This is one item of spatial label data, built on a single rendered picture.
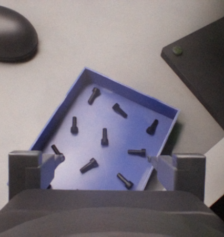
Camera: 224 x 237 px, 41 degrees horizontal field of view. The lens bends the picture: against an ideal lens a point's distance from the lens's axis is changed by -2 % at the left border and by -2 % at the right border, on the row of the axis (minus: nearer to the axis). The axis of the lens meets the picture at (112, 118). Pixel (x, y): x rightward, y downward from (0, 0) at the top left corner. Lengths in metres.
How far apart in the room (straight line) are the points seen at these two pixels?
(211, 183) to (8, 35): 0.24
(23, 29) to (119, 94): 0.12
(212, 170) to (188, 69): 0.10
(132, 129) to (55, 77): 0.10
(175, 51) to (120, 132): 0.10
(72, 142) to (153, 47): 0.14
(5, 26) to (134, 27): 0.14
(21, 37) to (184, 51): 0.17
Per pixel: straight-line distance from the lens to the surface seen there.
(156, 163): 0.16
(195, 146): 0.30
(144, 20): 0.37
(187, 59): 0.33
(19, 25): 0.33
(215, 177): 0.29
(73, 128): 0.28
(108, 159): 0.28
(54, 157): 0.16
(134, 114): 0.29
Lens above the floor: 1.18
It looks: 64 degrees down
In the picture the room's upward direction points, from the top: 5 degrees clockwise
